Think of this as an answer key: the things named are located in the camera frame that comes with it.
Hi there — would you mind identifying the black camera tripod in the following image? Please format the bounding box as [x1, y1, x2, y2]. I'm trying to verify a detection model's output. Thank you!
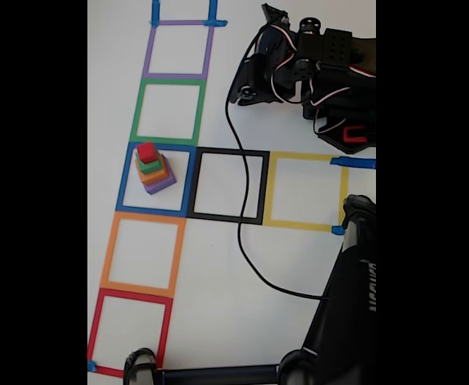
[123, 194, 377, 385]

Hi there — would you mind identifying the large purple cube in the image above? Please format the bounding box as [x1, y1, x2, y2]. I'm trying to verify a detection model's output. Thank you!
[141, 168, 178, 197]

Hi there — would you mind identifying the red table clamp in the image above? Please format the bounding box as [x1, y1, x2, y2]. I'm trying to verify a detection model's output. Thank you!
[342, 125, 368, 144]

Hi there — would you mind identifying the red square frame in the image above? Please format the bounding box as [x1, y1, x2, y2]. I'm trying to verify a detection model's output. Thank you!
[87, 287, 174, 379]

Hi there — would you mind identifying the orange square frame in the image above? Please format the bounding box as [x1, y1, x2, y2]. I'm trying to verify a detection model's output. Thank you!
[99, 211, 187, 298]

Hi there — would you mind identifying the green square frame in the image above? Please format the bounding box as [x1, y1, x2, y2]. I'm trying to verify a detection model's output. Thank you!
[128, 79, 207, 146]

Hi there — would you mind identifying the blue square frame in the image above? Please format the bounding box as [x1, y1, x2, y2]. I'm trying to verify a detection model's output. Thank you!
[115, 142, 198, 217]

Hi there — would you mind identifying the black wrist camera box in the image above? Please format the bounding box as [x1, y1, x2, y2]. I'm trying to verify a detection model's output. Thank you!
[261, 3, 290, 30]

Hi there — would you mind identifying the yellow square frame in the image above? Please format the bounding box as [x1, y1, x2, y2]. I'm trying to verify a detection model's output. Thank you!
[262, 151, 350, 233]

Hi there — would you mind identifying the black square frame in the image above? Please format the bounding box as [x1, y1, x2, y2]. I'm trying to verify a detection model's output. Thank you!
[185, 147, 270, 225]

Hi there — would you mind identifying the orange cube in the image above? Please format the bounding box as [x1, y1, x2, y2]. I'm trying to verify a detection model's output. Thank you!
[135, 158, 170, 187]

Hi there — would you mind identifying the black camera cable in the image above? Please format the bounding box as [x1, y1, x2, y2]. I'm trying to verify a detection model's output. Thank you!
[224, 30, 332, 301]

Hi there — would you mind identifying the small red cube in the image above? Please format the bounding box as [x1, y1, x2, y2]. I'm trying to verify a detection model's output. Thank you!
[136, 141, 157, 164]

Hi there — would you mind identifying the green cube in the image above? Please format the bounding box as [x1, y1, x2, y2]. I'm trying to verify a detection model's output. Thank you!
[135, 151, 165, 176]

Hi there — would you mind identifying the purple square frame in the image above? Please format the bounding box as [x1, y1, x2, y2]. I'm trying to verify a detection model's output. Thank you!
[141, 19, 215, 80]

